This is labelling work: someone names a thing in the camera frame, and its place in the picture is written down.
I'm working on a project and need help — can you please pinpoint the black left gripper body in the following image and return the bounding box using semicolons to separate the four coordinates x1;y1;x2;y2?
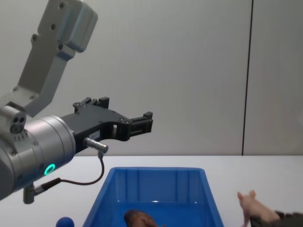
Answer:
61;106;130;154

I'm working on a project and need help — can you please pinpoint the pink toy pig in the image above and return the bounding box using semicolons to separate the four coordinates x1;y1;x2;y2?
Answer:
237;189;280;225

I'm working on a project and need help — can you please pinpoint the blue plastic bin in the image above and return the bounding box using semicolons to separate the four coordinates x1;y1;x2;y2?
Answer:
81;166;225;227

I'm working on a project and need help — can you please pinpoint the brown toy animal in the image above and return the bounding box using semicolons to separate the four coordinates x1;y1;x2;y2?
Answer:
124;209;161;227

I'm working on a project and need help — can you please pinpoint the small blue ball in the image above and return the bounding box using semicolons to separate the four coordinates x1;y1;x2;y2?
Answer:
56;217;75;227

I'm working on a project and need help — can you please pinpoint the thin dark gripper cable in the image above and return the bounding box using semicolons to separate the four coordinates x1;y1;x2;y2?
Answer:
23;138;109;204

